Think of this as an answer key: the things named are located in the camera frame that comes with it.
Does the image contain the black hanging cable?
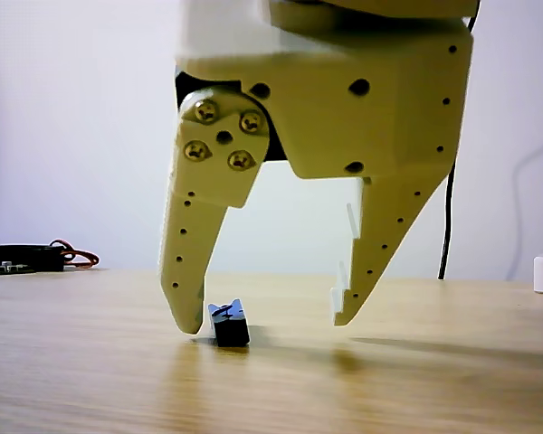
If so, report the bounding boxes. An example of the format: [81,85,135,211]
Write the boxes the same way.
[437,0,482,281]

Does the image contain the red orange wires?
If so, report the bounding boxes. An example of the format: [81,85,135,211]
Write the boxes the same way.
[48,238,101,270]

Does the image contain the black electronics board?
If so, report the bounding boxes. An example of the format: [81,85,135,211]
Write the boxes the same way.
[0,243,67,278]

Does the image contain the small black peg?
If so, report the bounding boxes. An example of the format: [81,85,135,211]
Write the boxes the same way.
[206,297,252,349]

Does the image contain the white printed mount block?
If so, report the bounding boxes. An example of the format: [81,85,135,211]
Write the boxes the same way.
[175,0,309,61]

